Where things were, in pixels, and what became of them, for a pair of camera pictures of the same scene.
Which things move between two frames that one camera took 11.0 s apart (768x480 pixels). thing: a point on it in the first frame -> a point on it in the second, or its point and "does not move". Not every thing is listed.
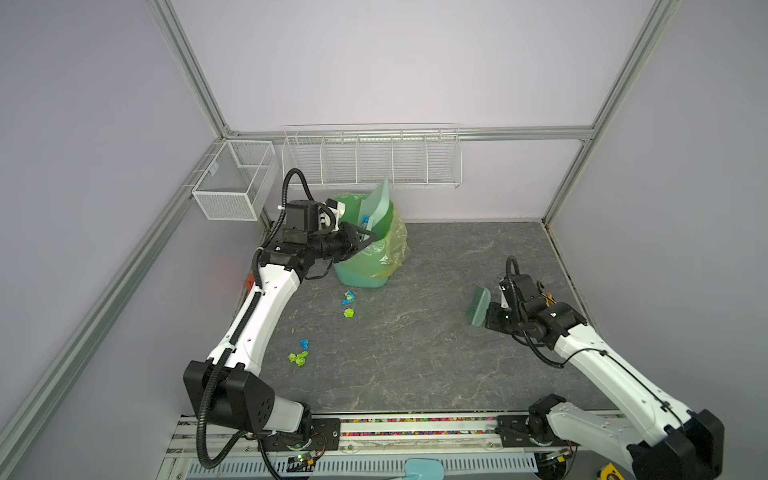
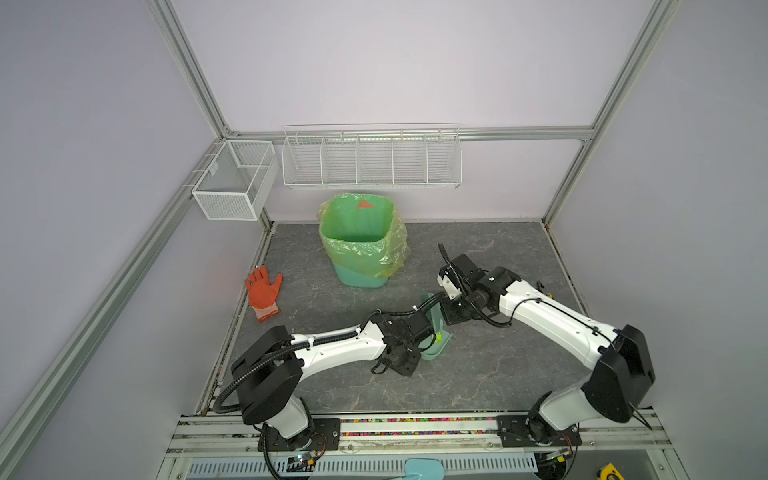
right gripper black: x=491 y=317 -> x=448 y=315
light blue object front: x=424 y=469 does not move
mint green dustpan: x=374 y=206 -> x=441 y=335
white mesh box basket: x=237 y=184 does not move
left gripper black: x=351 y=240 -> x=409 y=368
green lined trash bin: x=388 y=253 does not move
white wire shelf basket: x=411 y=155 does not move
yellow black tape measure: x=609 y=472 does not move
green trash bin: x=371 y=267 does not move
